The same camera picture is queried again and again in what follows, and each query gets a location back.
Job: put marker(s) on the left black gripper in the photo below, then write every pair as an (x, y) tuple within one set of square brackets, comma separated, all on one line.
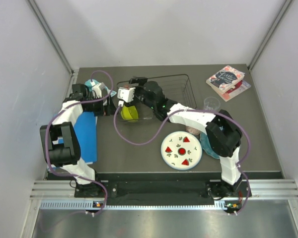
[(111, 109)]

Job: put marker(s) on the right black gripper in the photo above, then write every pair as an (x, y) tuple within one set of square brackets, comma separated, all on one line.
[(137, 89)]

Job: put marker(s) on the lime green bowl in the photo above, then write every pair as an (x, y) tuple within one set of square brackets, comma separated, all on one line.
[(129, 113)]

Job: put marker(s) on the black wire dish rack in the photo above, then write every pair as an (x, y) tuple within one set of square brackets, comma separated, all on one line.
[(169, 87)]

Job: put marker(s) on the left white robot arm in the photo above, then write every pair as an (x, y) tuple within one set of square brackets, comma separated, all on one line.
[(72, 107)]

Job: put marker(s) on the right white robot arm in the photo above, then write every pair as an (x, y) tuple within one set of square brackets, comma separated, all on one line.
[(223, 135)]

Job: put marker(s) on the blue folder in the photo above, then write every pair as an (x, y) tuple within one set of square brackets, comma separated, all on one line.
[(72, 142)]

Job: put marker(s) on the teal cat-ear headphones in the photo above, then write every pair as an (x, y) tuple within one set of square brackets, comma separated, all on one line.
[(88, 84)]

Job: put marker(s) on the pink floral mug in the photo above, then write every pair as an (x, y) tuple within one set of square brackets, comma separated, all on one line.
[(193, 131)]

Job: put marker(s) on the white watermelon plate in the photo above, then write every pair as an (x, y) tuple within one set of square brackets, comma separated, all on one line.
[(181, 150)]

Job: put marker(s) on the clear plastic cup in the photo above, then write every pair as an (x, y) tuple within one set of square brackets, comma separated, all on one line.
[(211, 104)]

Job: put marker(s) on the teal scalloped plate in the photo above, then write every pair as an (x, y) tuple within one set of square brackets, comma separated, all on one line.
[(205, 144)]

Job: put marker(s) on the floral cover book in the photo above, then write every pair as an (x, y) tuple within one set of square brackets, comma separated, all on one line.
[(226, 79)]

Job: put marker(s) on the lower pink book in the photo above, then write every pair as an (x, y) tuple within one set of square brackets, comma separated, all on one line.
[(235, 91)]

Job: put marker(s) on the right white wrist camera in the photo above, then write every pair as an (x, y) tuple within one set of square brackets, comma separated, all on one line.
[(125, 95)]

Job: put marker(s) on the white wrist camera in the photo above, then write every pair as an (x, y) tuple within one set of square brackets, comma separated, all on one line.
[(98, 89), (125, 95)]

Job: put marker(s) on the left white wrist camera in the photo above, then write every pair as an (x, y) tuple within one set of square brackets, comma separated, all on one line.
[(98, 89)]

